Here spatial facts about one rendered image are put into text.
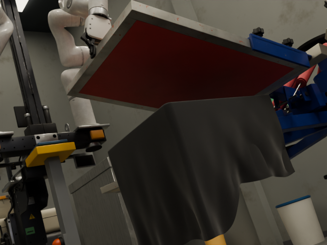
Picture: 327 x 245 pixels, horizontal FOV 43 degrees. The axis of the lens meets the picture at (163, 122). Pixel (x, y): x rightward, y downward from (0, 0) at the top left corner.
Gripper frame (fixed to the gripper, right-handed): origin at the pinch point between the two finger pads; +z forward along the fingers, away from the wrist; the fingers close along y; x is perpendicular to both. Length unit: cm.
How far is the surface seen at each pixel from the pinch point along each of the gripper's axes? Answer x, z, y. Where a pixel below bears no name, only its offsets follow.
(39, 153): -5.2, 39.0, 18.3
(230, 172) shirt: 21, 48, -35
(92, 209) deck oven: -607, -99, -248
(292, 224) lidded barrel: -261, -4, -381
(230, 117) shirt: 22, 29, -38
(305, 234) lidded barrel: -252, 9, -390
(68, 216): -10, 57, 7
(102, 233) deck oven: -591, -53, -261
